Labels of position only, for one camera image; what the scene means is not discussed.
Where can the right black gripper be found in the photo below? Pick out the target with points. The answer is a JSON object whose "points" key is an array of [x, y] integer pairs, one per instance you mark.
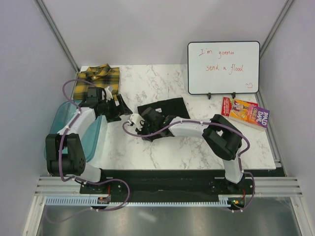
{"points": [[142, 131]]}

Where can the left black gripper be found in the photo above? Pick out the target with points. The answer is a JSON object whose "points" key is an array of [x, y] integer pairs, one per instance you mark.
{"points": [[120, 110]]}

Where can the black long sleeve shirt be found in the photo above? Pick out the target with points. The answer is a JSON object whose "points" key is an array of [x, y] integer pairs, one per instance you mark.
{"points": [[163, 111]]}

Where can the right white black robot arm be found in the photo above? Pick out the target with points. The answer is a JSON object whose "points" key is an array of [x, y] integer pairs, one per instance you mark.
{"points": [[224, 139]]}

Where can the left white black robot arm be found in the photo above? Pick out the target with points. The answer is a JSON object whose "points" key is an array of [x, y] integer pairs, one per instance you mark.
{"points": [[64, 151]]}

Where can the yellow plaid folded shirt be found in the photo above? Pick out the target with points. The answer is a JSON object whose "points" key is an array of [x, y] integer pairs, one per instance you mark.
{"points": [[102, 76]]}

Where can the teal transparent plastic bin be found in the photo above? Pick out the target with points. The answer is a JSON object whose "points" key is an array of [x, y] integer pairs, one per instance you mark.
{"points": [[89, 141]]}

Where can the white dry-erase board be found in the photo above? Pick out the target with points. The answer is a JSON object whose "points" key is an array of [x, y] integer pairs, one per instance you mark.
{"points": [[223, 67]]}

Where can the Roald Dahl paperback book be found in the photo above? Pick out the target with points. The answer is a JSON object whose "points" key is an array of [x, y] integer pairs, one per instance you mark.
{"points": [[247, 113]]}

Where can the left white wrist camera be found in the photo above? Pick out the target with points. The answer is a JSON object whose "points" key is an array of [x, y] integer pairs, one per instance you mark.
{"points": [[107, 93]]}

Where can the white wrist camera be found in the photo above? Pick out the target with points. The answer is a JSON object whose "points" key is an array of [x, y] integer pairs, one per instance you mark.
{"points": [[137, 120], [107, 93]]}

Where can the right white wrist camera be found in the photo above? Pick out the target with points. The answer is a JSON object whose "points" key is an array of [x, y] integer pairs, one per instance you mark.
{"points": [[137, 120]]}

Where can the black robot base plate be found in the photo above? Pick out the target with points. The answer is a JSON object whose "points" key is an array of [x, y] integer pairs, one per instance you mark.
{"points": [[165, 185]]}

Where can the white slotted cable duct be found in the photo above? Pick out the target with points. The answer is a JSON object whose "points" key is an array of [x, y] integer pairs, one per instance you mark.
{"points": [[94, 201]]}

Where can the left aluminium corner post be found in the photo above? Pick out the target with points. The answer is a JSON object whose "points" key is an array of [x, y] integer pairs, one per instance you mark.
{"points": [[55, 31]]}

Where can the aluminium corner post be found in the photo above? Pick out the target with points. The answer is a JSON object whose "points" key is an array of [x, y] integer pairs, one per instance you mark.
{"points": [[55, 31], [276, 26]]}

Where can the aluminium frame rail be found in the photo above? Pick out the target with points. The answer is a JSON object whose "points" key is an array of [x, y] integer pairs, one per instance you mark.
{"points": [[264, 187]]}

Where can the right aluminium corner post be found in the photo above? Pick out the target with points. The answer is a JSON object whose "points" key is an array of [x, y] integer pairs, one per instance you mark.
{"points": [[276, 26]]}

